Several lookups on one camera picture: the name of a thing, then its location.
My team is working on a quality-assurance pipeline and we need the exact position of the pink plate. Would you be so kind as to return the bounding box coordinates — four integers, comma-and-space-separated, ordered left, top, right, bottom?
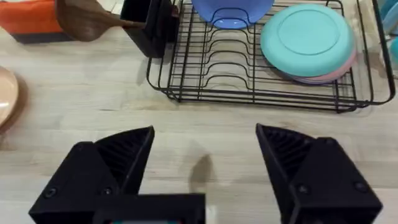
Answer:
287, 49, 358, 84

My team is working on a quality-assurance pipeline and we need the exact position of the orange and black box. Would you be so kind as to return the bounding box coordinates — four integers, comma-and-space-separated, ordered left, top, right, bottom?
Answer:
0, 0, 75, 44

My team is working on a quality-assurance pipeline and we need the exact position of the teal plate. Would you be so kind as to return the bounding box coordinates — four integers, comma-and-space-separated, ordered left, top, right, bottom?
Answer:
259, 3, 356, 78

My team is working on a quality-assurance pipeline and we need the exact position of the brown wooden spatula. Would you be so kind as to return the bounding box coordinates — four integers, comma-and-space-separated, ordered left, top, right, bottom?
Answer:
54, 0, 146, 43

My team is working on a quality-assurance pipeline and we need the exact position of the blue plate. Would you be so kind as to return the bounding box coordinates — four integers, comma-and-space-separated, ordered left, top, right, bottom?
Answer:
190, 0, 275, 30

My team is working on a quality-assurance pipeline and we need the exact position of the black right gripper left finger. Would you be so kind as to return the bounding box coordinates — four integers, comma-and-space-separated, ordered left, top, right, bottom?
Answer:
28, 125, 155, 224

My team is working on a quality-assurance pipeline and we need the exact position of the peach plate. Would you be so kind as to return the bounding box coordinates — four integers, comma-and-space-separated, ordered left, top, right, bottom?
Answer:
0, 66, 19, 127

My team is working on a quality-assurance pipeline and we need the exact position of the black cutlery holder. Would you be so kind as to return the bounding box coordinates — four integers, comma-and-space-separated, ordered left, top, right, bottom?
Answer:
119, 0, 180, 59

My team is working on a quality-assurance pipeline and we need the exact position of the black wire dish rack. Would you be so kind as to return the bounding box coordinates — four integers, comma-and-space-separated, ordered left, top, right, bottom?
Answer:
146, 0, 397, 113

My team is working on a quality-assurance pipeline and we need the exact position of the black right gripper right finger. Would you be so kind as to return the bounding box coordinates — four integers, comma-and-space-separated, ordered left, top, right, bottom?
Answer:
255, 123, 384, 224

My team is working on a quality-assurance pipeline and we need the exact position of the light blue container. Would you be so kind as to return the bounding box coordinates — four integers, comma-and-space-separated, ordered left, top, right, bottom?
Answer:
378, 0, 398, 66

